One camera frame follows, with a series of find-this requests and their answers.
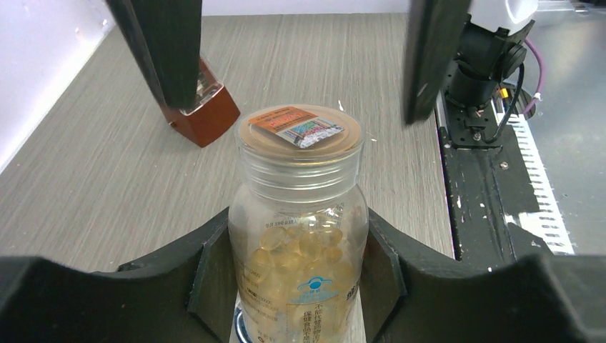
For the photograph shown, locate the white bottle cap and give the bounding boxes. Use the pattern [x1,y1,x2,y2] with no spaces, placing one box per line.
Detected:
[234,104,364,160]

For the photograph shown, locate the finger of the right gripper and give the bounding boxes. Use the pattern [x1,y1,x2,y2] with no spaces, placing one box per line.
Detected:
[106,0,202,109]
[403,0,471,125]

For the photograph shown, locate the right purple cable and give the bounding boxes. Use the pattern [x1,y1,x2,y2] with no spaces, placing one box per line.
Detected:
[520,37,547,117]

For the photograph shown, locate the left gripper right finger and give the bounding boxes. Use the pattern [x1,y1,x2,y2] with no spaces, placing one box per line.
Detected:
[359,212,605,342]

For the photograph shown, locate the brown wooden metronome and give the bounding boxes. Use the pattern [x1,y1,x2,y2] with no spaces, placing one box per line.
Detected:
[160,56,241,148]

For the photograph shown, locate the clear pill bottle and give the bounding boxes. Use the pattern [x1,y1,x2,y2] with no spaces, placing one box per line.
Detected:
[228,144,369,342]

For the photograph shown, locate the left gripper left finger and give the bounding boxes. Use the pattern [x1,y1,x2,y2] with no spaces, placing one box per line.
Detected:
[1,211,237,342]

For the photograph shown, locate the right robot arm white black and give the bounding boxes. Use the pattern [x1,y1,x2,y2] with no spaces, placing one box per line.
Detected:
[107,1,537,125]

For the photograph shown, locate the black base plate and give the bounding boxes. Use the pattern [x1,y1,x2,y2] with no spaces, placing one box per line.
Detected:
[434,89,555,273]

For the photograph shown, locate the blue round pill box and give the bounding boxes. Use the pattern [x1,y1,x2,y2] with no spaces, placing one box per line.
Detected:
[233,304,252,343]

